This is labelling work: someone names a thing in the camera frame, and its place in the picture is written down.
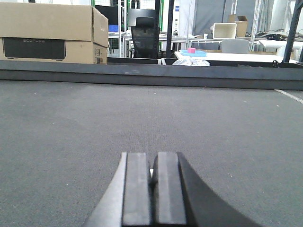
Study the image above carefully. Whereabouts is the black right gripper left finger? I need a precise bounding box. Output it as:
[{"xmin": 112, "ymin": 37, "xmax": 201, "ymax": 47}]
[{"xmin": 83, "ymin": 152, "xmax": 152, "ymax": 227}]

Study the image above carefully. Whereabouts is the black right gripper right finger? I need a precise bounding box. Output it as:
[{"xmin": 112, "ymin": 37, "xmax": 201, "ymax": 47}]
[{"xmin": 152, "ymin": 152, "xmax": 259, "ymax": 227}]

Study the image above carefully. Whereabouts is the dark grey conveyor belt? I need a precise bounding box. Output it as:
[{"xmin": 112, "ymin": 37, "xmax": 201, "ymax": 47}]
[{"xmin": 0, "ymin": 61, "xmax": 303, "ymax": 227}]

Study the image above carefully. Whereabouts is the large cardboard box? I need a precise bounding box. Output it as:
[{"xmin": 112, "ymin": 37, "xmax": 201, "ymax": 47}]
[{"xmin": 0, "ymin": 2, "xmax": 108, "ymax": 64}]

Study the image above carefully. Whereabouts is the small open cardboard box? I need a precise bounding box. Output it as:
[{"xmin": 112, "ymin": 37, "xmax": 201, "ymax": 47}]
[{"xmin": 228, "ymin": 14, "xmax": 248, "ymax": 37}]

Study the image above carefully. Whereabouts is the crumpled clear plastic bag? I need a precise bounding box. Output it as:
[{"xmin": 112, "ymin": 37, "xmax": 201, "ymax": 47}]
[{"xmin": 172, "ymin": 56, "xmax": 211, "ymax": 67}]

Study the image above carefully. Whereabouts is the white table with blue tray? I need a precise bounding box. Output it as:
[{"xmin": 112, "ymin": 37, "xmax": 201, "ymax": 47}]
[{"xmin": 174, "ymin": 49, "xmax": 298, "ymax": 64}]

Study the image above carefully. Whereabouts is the pink cube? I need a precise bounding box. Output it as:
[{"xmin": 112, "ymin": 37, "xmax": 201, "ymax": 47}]
[{"xmin": 187, "ymin": 48, "xmax": 196, "ymax": 53}]

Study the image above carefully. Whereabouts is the grey chair back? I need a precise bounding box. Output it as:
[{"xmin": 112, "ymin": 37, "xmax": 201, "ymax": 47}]
[{"xmin": 221, "ymin": 39, "xmax": 249, "ymax": 54}]

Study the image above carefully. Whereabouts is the white plastic bin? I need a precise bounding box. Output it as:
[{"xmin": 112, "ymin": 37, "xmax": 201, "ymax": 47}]
[{"xmin": 210, "ymin": 23, "xmax": 237, "ymax": 39}]

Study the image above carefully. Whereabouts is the black mesh office chair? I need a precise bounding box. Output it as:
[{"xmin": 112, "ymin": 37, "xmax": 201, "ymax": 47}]
[{"xmin": 128, "ymin": 9, "xmax": 160, "ymax": 59}]

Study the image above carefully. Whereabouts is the black vertical metal post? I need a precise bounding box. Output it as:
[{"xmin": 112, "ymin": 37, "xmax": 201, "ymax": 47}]
[{"xmin": 166, "ymin": 0, "xmax": 175, "ymax": 58}]

